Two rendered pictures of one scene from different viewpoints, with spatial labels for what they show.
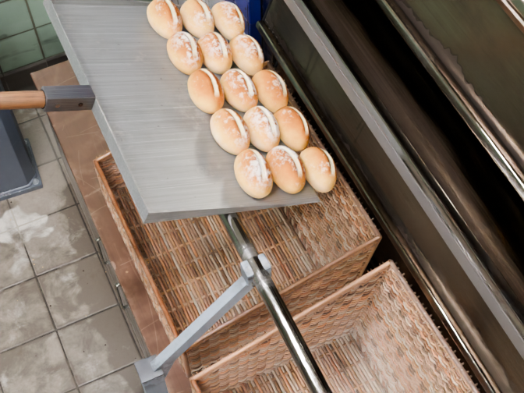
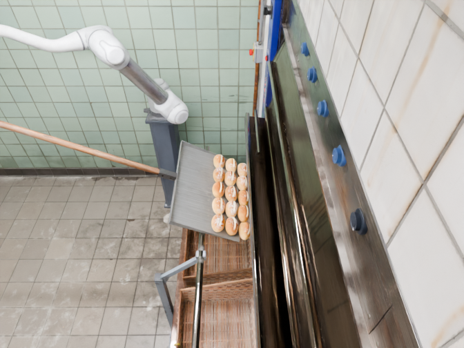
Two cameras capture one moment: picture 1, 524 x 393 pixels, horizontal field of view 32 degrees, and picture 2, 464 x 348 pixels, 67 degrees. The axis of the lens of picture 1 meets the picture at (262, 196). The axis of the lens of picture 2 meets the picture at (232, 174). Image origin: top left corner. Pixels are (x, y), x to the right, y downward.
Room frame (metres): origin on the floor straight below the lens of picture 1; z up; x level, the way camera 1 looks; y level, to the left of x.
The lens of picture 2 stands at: (0.04, -0.43, 2.55)
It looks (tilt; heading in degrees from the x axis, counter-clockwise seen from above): 47 degrees down; 23
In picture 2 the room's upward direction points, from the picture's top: straight up
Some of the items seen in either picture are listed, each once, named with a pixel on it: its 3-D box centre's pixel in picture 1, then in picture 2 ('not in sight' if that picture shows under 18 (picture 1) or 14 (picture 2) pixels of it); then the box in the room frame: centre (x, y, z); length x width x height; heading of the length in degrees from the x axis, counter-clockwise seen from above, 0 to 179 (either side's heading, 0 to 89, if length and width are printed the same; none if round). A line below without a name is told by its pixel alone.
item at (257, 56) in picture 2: not in sight; (258, 52); (2.07, 0.23, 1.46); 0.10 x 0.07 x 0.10; 23
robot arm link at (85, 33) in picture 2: not in sight; (97, 37); (1.47, 0.97, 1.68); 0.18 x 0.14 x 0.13; 150
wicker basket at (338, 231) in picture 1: (229, 213); (224, 237); (1.13, 0.08, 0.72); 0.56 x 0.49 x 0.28; 24
